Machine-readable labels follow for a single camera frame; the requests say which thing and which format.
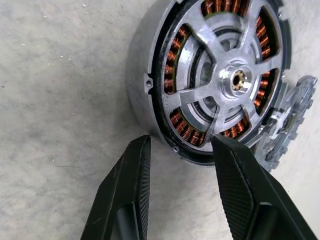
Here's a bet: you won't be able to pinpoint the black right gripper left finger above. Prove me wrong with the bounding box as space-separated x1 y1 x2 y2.
79 134 152 240

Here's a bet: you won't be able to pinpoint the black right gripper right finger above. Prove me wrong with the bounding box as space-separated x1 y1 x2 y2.
211 133 319 240

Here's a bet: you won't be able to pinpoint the grey toothed motor lid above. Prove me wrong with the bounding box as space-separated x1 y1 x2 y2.
256 75 319 173

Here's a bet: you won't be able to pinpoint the silver motor housing copper windings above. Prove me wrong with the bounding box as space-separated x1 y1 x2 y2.
125 0 294 167

